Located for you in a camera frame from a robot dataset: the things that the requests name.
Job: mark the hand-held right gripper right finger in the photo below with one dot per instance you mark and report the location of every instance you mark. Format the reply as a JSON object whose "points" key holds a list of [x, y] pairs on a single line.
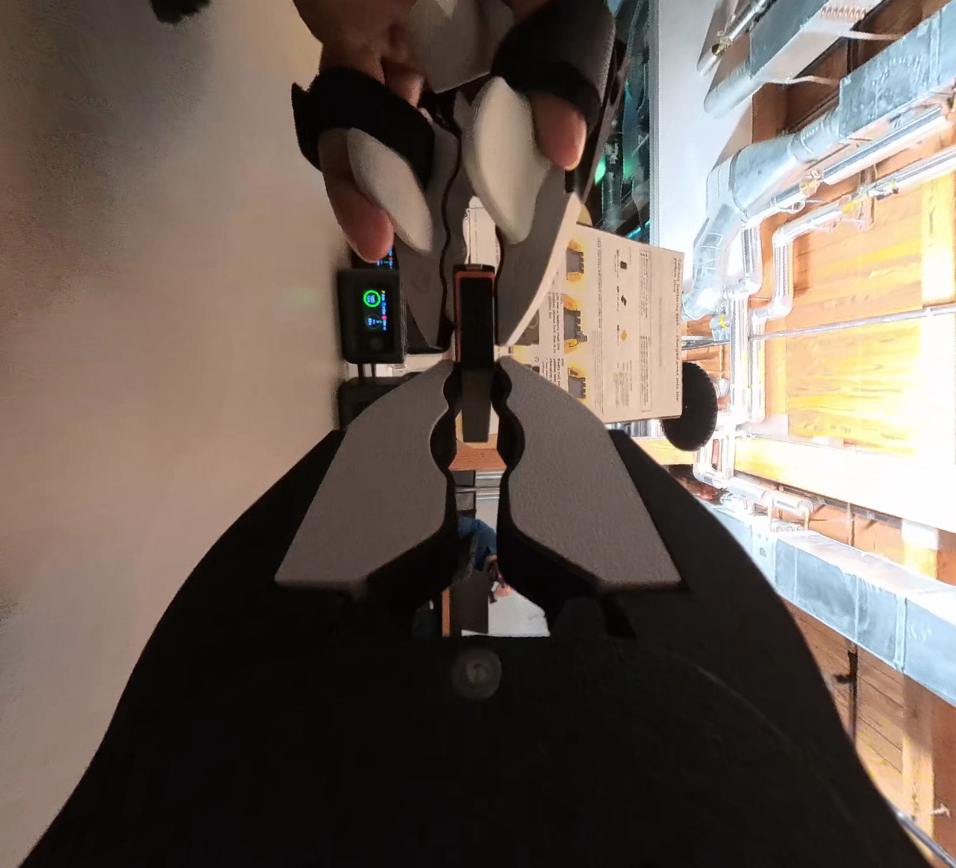
{"points": [[590, 495]]}

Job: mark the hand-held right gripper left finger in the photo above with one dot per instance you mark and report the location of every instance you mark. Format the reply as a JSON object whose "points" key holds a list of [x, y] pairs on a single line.
{"points": [[373, 495]]}

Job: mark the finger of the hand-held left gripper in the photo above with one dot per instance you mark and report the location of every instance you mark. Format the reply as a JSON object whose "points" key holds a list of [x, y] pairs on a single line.
{"points": [[429, 308], [534, 286]]}

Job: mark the orange-tabbed black battery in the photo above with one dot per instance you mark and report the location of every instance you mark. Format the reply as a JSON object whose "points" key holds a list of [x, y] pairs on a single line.
{"points": [[476, 360]]}

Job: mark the printed instruction sheet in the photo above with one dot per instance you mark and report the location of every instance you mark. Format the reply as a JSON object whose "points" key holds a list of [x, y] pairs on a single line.
{"points": [[620, 330]]}

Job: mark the black round knob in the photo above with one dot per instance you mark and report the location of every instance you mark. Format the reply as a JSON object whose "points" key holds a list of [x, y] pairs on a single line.
{"points": [[691, 409]]}

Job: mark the silver round air duct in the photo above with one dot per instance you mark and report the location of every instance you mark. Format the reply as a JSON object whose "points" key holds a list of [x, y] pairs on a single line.
{"points": [[747, 174]]}

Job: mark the grey rectangular air duct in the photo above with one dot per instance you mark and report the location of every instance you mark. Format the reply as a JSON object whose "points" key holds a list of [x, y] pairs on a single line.
{"points": [[859, 599], [896, 84]]}

